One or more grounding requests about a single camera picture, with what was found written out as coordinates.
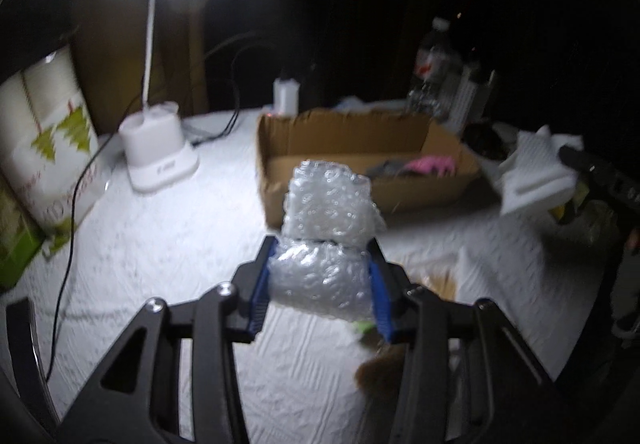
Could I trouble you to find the black looped cable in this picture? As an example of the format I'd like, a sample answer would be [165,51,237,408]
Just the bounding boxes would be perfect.
[189,43,283,146]

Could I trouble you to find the white foam piece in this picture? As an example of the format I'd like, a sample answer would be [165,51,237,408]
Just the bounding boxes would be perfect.
[499,125,586,216]

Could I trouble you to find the pink cloth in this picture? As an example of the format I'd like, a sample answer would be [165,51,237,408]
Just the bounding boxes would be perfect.
[401,155,459,178]

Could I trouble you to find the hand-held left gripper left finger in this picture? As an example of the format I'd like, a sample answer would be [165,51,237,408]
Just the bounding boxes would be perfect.
[57,235,278,444]

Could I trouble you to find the white ribbed object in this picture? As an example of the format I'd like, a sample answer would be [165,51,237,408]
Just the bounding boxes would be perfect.
[449,67,497,131]

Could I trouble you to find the brown wooden board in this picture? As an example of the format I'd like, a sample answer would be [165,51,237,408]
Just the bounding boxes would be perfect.
[69,0,210,136]

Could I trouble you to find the white desk lamp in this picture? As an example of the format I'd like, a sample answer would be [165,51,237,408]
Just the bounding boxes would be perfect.
[80,0,262,193]

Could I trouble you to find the paper towel roll pack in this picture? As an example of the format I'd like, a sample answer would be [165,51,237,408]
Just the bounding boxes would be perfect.
[0,47,102,259]

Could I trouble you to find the small white plastic bottle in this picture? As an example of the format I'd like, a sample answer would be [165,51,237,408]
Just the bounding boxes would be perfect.
[272,76,301,116]

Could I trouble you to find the grey cloth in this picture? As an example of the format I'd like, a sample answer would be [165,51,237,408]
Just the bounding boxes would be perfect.
[364,160,416,178]

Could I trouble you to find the black power cable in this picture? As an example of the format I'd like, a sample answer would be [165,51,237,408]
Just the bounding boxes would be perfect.
[46,92,147,382]

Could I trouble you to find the clear plastic drink bottle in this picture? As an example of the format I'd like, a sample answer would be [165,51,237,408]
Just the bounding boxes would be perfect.
[406,17,464,119]

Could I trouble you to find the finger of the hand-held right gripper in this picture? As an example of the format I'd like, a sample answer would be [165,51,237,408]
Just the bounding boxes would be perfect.
[557,144,640,206]

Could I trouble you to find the brown fuzzy cloth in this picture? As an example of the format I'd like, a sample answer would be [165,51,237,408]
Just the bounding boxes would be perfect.
[354,271,462,396]

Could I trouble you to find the green cardboard box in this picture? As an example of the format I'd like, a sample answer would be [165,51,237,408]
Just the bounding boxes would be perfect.
[0,174,47,291]

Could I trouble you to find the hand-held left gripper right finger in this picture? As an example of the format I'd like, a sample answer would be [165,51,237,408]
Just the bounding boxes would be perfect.
[366,238,601,444]

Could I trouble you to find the clear bubble wrap bundle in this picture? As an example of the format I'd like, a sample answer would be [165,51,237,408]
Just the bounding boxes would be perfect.
[267,159,389,325]

